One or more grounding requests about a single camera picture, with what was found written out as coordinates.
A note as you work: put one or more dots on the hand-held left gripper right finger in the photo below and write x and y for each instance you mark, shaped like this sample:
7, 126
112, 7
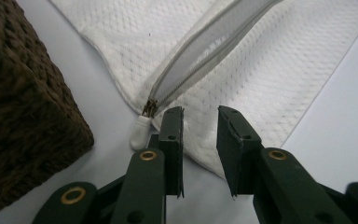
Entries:
236, 152

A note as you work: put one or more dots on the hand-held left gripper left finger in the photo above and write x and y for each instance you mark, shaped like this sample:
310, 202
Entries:
172, 149

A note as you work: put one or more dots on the white mesh laundry bag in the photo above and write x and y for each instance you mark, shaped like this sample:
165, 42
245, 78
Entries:
276, 77

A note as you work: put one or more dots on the brown woven basket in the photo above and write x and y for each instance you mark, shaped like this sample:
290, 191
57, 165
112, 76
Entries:
21, 109

